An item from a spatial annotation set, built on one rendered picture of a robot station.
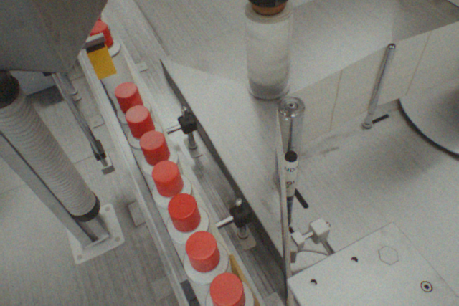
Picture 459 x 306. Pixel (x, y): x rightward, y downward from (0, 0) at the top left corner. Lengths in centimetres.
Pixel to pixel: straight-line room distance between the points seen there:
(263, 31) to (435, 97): 36
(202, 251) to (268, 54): 42
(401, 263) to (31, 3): 33
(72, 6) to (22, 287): 56
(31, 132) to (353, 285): 29
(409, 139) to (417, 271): 45
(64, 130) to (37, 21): 66
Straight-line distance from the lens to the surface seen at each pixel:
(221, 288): 41
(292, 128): 56
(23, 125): 36
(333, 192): 70
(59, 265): 77
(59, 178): 41
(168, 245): 57
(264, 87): 79
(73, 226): 69
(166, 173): 48
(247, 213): 62
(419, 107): 83
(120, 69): 74
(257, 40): 72
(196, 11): 116
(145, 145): 51
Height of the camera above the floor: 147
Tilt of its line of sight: 52 degrees down
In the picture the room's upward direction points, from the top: 7 degrees counter-clockwise
